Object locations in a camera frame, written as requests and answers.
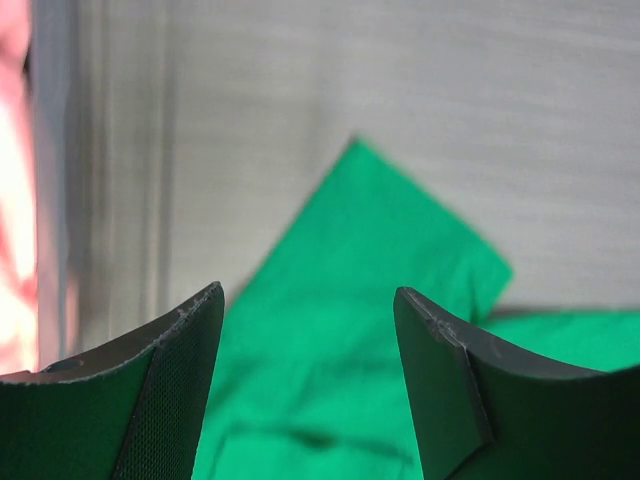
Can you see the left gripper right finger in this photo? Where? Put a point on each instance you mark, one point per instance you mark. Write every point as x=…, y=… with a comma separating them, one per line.
x=484, y=408

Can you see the green t shirt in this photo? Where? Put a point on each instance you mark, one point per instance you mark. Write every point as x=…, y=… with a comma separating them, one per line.
x=309, y=382

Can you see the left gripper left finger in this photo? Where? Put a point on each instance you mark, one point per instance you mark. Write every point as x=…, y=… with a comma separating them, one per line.
x=132, y=408

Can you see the clear plastic bin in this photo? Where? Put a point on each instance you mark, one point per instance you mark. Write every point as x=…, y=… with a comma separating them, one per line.
x=102, y=77

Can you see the salmon pink t shirt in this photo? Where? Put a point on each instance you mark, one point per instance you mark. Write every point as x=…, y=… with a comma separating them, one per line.
x=19, y=345

